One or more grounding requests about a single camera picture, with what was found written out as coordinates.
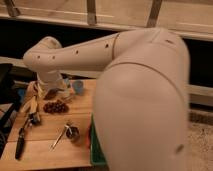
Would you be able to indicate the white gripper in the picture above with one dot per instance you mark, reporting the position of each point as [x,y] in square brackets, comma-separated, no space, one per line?
[48,80]

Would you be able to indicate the yellow banana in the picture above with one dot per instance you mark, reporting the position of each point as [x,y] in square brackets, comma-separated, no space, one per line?
[30,106]

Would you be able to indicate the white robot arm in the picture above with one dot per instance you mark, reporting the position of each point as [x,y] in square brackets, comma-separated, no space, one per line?
[140,106]

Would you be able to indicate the red brown bowl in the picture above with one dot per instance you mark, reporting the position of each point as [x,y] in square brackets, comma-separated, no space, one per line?
[50,94]

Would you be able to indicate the bunch of dark grapes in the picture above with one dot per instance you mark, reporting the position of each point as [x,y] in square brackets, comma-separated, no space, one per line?
[55,107]

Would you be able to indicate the beige food item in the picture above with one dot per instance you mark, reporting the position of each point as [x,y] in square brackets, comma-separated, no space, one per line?
[66,96]

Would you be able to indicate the small dark metal object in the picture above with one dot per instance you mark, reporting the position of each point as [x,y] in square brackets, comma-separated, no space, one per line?
[34,119]

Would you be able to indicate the small blue cup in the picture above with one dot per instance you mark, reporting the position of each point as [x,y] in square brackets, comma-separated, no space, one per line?
[78,87]

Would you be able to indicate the black chair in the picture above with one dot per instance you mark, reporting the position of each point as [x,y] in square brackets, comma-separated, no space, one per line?
[7,95]

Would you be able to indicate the small metal cup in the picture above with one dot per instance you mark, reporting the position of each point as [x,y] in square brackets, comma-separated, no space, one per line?
[73,134]

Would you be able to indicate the metal spoon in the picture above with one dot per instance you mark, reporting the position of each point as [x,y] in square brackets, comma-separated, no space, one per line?
[59,137]

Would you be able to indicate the orange carrot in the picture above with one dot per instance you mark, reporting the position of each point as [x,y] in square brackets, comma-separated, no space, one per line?
[88,136]

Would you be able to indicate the green plastic tray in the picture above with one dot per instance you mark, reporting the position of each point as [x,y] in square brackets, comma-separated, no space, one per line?
[97,157]

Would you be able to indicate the black handled knife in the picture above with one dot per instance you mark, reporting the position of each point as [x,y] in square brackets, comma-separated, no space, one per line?
[21,140]

